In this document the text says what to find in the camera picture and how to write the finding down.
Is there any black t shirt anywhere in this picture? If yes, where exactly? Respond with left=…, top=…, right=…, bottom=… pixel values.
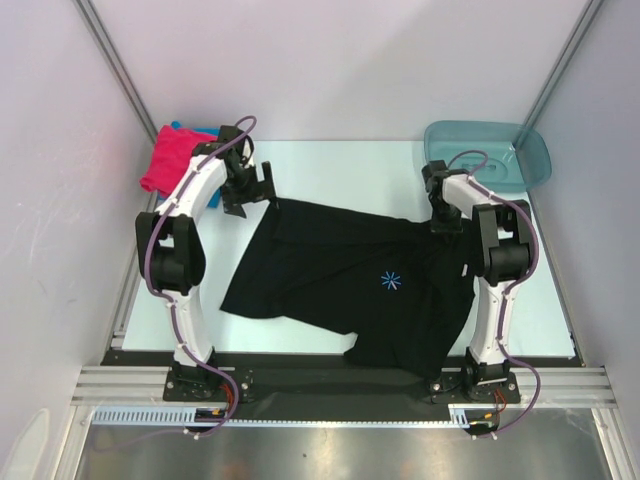
left=221, top=198, right=475, bottom=380

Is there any white cable duct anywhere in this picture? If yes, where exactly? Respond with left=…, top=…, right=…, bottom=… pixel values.
left=92, top=405, right=236, bottom=425
left=449, top=404, right=506, bottom=428

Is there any left white cable duct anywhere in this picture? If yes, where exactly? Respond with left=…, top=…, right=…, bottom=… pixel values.
left=92, top=405, right=236, bottom=425

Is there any pink folded t shirt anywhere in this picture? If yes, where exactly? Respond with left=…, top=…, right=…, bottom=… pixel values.
left=139, top=125, right=214, bottom=197

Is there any blue folded t shirt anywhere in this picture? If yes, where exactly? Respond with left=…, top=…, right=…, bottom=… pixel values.
left=170, top=121, right=221, bottom=209

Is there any aluminium corner post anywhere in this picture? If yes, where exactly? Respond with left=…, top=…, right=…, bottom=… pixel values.
left=72, top=0, right=158, bottom=143
left=523, top=0, right=606, bottom=128

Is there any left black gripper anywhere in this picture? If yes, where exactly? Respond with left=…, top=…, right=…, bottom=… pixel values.
left=221, top=162, right=277, bottom=219

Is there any right aluminium corner post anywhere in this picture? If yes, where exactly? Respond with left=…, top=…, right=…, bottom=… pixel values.
left=523, top=0, right=606, bottom=128

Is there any left aluminium corner post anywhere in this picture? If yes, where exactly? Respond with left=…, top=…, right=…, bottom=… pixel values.
left=72, top=0, right=158, bottom=143

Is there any teal plastic bin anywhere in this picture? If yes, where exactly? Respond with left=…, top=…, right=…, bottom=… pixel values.
left=424, top=120, right=552, bottom=194

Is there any right white cable duct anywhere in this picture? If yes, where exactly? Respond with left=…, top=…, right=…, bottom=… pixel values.
left=449, top=404, right=506, bottom=428

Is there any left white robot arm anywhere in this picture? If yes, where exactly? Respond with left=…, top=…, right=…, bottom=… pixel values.
left=135, top=116, right=277, bottom=400

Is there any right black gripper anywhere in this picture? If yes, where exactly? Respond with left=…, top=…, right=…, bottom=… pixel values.
left=432, top=200, right=464, bottom=245

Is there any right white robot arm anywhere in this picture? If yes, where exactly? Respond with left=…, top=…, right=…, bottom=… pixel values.
left=421, top=160, right=539, bottom=401

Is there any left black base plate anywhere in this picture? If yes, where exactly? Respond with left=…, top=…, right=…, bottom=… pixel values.
left=162, top=366, right=256, bottom=404

